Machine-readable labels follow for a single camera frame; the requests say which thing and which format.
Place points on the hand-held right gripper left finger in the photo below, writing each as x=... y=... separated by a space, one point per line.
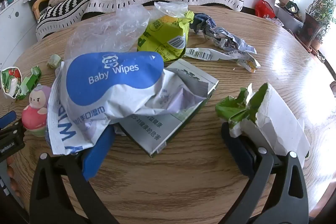
x=97 y=150

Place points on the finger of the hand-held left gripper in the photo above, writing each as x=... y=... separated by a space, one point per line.
x=8 y=119

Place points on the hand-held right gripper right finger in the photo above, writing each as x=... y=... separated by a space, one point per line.
x=236 y=146

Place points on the grey green cardboard carton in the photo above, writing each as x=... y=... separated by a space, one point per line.
x=147 y=132

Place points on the torn green white paper box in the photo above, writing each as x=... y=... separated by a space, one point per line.
x=278 y=113

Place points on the blue white wipes packet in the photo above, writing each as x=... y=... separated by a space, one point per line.
x=110 y=74

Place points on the clear plastic bag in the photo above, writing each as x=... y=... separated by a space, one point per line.
x=118 y=27

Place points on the person's left hand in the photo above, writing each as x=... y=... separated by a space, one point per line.
x=11 y=170

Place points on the pink roly-poly doll toy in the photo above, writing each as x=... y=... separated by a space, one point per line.
x=35 y=113

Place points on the small pale green wrapper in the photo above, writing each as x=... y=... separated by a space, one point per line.
x=53 y=61

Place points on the white cabinet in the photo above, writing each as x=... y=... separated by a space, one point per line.
x=15 y=27

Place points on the crumpled silver wrapper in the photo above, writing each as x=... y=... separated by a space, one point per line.
x=225 y=40

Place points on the green snack packet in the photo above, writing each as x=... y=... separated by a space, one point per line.
x=162 y=35

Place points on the red plastic bag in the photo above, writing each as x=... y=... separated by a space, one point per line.
x=264 y=8

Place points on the potted plant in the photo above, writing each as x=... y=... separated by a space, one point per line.
x=311 y=27

